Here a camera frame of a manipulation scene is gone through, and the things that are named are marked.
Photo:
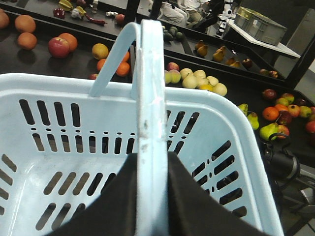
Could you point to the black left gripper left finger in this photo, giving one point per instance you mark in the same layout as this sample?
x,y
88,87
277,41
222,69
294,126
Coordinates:
x,y
113,213

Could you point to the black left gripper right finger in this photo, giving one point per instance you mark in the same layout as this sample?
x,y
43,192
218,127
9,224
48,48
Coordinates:
x,y
192,212

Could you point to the light blue plastic basket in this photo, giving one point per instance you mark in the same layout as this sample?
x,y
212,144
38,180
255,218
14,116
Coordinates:
x,y
123,147

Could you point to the red apple right side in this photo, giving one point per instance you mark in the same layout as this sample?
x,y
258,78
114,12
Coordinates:
x,y
58,48

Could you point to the black wooden produce stand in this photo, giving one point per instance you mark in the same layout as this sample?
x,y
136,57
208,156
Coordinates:
x,y
221,86

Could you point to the red chili pepper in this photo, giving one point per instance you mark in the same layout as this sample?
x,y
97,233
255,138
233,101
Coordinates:
x,y
95,21

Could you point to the red apple upper tray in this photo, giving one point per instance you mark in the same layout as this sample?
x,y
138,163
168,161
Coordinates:
x,y
120,19

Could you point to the white garlic bulb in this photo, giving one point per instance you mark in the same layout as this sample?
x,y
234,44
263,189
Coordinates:
x,y
75,14

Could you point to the red bell pepper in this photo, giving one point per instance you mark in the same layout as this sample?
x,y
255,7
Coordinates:
x,y
59,13

